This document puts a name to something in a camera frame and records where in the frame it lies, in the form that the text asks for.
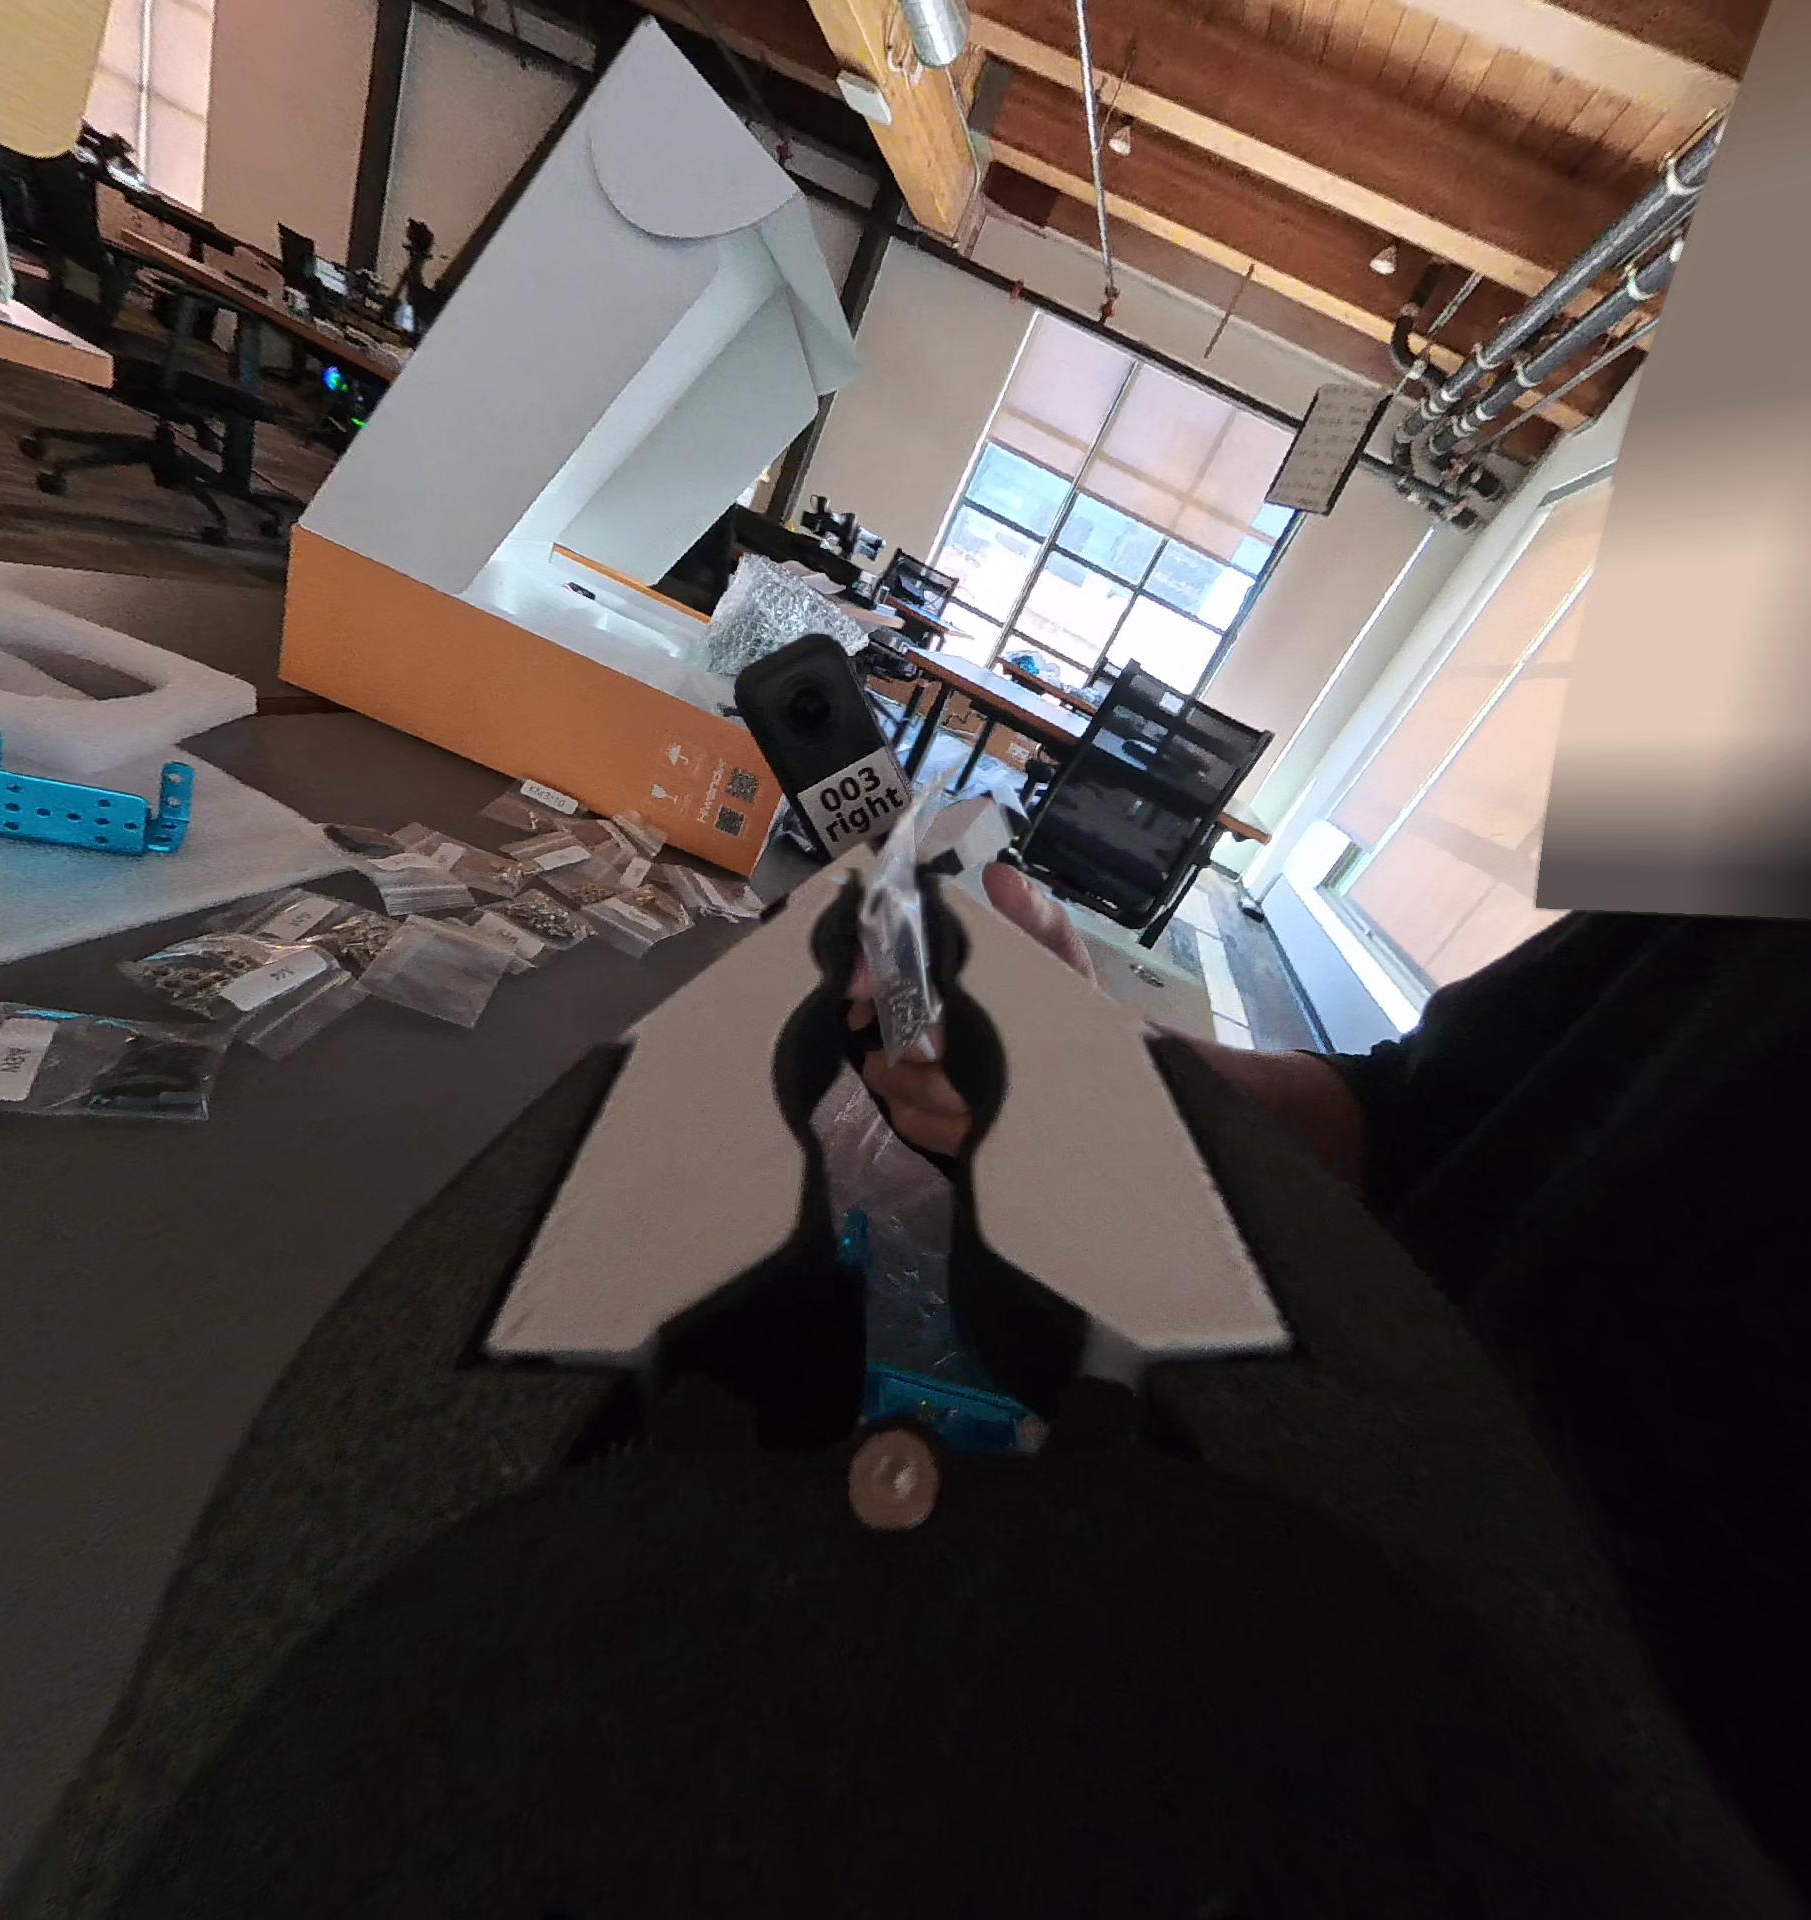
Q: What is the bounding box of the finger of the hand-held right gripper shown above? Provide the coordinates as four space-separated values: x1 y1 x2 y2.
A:
926 799 1030 878

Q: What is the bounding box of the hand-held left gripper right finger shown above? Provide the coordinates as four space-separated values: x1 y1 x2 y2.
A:
919 870 1292 1367

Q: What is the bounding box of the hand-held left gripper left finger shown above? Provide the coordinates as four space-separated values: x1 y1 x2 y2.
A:
482 870 865 1367

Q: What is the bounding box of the clear screw bag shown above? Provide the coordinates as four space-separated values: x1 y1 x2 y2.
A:
845 778 955 1060

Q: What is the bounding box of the large clear plastic bag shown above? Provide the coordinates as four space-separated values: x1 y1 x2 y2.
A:
820 1048 1057 1458

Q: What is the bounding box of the blue long-armed U bracket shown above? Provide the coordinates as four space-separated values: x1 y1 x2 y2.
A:
833 1204 1055 1461

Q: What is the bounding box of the person's right forearm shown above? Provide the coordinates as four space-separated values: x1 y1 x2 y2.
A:
1153 1035 1446 1216

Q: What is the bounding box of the wooden office desk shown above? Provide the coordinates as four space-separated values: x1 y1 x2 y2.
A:
905 644 1274 842

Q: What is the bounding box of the grey desk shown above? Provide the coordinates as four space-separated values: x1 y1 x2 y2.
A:
0 560 1336 1920

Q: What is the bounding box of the person's right hand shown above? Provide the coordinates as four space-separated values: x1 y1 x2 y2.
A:
852 868 1102 1163

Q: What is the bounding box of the bubble wrap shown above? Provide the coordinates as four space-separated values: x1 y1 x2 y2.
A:
698 550 880 679

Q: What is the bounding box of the black mesh office chair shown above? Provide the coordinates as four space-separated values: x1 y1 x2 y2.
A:
1013 660 1276 934

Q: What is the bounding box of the large grid window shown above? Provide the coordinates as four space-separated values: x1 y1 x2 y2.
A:
926 313 1306 707

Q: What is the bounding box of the orange and white cardboard box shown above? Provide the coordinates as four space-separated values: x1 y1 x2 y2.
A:
278 14 865 881

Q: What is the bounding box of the pile of small hardware bags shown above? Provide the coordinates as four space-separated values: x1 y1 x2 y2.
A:
0 771 767 1123

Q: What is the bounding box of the hanging white sign board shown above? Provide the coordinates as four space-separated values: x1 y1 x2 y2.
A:
1267 381 1392 514

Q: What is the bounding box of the white foam block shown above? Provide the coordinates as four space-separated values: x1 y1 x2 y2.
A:
0 560 255 750

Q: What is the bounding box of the person's black shirt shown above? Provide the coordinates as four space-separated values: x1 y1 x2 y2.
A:
1342 898 1811 1920

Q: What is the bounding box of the white foam sheet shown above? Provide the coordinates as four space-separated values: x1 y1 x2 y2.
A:
0 681 360 984

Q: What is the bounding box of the black rolling office chair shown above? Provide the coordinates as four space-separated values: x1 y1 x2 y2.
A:
20 349 297 546

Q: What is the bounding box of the ceiling pipe bundle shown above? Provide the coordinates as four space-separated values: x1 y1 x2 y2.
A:
1385 112 1740 533

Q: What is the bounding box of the blue short U bracket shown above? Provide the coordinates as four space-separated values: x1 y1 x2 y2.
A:
0 720 197 868

